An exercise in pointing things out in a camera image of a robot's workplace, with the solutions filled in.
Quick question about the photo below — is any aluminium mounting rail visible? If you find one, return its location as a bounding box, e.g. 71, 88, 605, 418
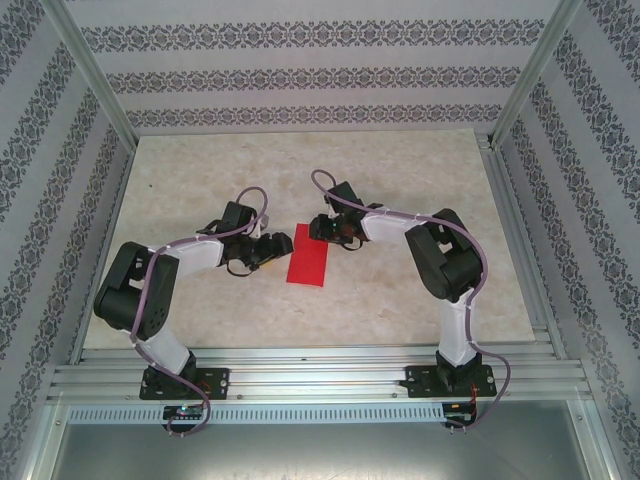
47, 344, 596, 404

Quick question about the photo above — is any red square paper sheet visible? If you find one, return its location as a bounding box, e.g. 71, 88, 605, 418
285, 223, 330, 289

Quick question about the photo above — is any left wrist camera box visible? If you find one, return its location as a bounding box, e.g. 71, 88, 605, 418
248, 213, 272, 240

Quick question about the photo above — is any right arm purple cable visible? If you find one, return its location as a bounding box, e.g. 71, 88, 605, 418
310, 169, 512, 434

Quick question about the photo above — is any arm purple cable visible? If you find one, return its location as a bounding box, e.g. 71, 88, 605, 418
310, 169, 512, 434
130, 187, 272, 440

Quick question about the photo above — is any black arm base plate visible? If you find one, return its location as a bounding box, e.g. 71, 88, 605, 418
138, 367, 231, 401
404, 364, 497, 399

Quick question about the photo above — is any grey metal sheet tray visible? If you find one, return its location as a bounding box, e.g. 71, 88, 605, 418
19, 400, 621, 480

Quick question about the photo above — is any aluminium frame post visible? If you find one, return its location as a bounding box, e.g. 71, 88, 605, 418
42, 0, 140, 147
488, 0, 586, 149

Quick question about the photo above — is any slotted grey cable duct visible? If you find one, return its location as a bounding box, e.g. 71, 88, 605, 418
67, 403, 446, 424

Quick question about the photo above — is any aluminium side rail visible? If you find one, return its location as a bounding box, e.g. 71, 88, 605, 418
67, 143, 140, 364
478, 134, 570, 359

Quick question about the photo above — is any small circuit board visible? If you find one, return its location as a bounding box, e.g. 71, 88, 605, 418
443, 399, 477, 425
163, 404, 205, 421

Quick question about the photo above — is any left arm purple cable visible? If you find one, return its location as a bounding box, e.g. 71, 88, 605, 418
130, 187, 272, 440

